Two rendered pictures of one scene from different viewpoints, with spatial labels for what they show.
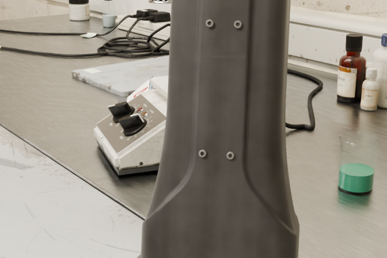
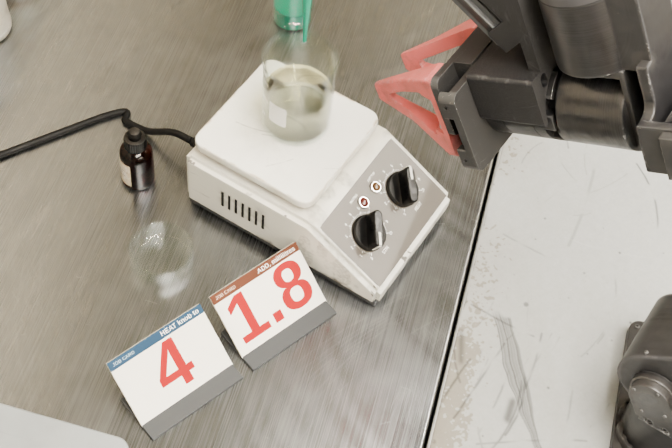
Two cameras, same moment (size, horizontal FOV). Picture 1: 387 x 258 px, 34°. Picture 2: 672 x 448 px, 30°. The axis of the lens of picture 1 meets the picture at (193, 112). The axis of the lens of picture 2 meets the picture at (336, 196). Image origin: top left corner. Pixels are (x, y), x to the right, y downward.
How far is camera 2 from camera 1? 1.46 m
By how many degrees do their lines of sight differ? 99
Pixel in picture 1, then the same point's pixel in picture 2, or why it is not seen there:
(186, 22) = not seen: outside the picture
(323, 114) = (38, 125)
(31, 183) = (530, 278)
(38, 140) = (420, 390)
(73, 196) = (516, 219)
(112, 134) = (408, 231)
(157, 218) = not seen: outside the picture
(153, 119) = (389, 163)
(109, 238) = not seen: hidden behind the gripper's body
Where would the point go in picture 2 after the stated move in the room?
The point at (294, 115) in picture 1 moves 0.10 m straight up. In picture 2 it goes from (69, 155) to (57, 83)
